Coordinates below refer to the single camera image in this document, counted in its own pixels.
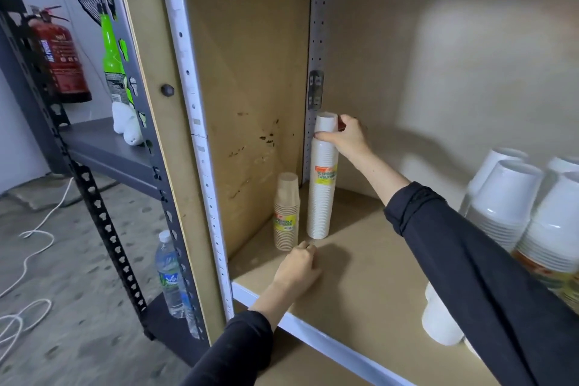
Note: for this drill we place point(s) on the black bolt head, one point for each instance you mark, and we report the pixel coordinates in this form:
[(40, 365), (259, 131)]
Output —
[(168, 90)]

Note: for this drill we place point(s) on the person's left forearm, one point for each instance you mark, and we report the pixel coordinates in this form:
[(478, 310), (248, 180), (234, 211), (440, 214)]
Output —
[(239, 349)]

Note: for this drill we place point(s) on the person's right forearm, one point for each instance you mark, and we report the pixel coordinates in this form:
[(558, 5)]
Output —
[(475, 272)]

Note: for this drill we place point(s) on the clear water bottle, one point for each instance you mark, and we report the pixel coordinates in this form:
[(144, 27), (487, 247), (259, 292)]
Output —
[(168, 272), (190, 313)]

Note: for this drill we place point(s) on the person's right hand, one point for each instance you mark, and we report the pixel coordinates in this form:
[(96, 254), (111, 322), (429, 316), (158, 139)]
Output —
[(348, 137)]

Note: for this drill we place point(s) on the stack of beige paper cups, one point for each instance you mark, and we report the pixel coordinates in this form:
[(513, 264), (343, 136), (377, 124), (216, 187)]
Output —
[(286, 211)]

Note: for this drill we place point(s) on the person's left hand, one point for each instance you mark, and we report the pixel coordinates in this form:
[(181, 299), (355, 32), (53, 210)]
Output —
[(296, 270)]

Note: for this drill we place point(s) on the grey upright joint plate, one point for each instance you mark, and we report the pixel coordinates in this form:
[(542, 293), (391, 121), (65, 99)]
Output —
[(315, 89)]

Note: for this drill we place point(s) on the black metal rack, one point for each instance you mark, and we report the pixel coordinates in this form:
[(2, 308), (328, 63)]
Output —
[(104, 146)]

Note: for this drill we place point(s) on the white figurine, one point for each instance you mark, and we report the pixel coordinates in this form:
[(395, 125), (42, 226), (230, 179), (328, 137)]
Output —
[(126, 125)]

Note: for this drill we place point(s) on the white metal shelf wooden boards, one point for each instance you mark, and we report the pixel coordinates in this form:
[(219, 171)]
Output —
[(371, 272)]

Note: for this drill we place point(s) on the stack of white plastic cups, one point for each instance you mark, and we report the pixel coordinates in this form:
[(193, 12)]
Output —
[(486, 173), (322, 200), (504, 205), (554, 227), (565, 164)]

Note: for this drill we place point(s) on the red fire extinguisher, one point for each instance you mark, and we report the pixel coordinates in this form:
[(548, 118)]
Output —
[(61, 60)]

